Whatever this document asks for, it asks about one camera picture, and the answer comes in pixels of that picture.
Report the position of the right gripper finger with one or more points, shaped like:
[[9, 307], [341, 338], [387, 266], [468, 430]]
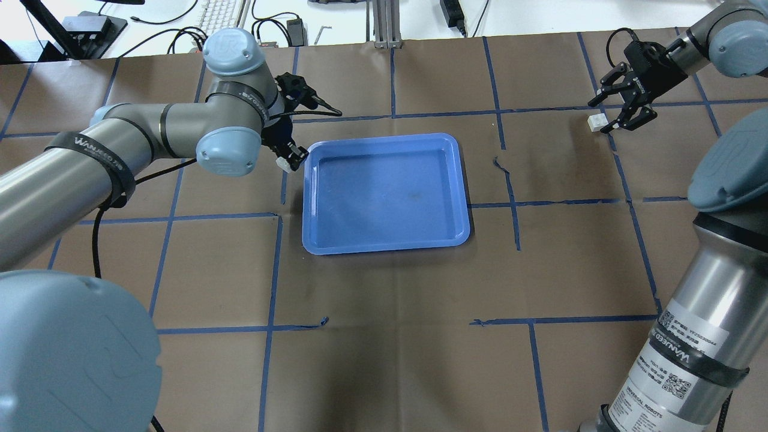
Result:
[[606, 87], [630, 118]]

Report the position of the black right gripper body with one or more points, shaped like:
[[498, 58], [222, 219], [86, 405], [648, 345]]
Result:
[[655, 78]]

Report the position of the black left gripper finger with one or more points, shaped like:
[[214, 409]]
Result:
[[297, 156], [283, 160]]

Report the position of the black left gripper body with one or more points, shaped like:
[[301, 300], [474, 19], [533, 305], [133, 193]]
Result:
[[279, 139]]

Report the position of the white square building block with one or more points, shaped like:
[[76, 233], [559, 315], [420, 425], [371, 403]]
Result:
[[288, 170]]

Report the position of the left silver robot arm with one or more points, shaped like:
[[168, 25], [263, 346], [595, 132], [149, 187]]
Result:
[[80, 353]]

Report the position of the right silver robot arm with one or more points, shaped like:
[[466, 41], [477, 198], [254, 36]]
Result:
[[578, 238]]

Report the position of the blue plastic tray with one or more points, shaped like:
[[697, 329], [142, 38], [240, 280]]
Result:
[[400, 192]]

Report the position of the white keyboard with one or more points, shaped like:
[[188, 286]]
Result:
[[215, 15]]

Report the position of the black power adapter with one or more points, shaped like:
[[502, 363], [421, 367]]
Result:
[[454, 15]]

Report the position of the aluminium frame post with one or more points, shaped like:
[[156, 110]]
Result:
[[386, 24]]

